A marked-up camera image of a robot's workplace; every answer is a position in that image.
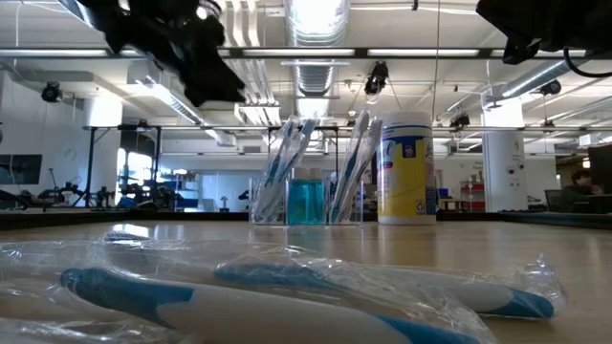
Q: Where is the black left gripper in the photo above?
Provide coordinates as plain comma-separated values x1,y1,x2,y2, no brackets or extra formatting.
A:
138,0,248,108

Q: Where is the silver ceiling air duct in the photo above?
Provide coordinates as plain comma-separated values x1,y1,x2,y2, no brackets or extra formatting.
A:
281,0,353,120

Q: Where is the black hanging camera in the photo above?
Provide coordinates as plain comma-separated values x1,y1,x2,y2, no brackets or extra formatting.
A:
362,60,390,97

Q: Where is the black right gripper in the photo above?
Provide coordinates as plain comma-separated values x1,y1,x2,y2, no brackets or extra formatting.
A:
476,0,603,66

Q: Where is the blue storage shelf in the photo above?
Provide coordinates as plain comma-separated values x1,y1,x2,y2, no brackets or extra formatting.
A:
160,169,201,210

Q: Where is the person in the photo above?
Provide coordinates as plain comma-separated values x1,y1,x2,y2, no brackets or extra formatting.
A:
557,169,604,215

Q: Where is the red storage shelf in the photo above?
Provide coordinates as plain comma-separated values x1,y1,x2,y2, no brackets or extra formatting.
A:
459,180,487,212

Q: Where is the black desk monitor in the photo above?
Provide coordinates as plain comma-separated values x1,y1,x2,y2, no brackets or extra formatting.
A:
586,142,612,215

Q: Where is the black aluminium table frame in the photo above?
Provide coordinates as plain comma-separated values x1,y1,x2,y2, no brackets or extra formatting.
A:
0,208,612,231

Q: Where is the white round column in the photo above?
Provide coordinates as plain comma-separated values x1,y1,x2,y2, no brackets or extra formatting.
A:
481,102,527,214

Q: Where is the black ceiling spotlight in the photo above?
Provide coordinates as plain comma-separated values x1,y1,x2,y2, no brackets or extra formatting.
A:
539,78,563,97
448,113,472,131
40,81,63,104

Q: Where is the small teal mouthwash bottle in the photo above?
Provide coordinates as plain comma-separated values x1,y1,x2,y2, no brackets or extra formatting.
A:
285,166,313,226
309,166,328,226

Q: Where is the dark wall screen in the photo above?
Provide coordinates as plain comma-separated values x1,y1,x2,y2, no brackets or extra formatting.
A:
0,153,43,186

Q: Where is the purple white toothbrush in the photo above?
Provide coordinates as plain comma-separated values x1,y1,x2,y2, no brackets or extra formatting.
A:
334,118,383,226

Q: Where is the yellow white disinfecting wipes canister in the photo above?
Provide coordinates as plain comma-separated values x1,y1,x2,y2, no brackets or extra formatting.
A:
375,111,438,226

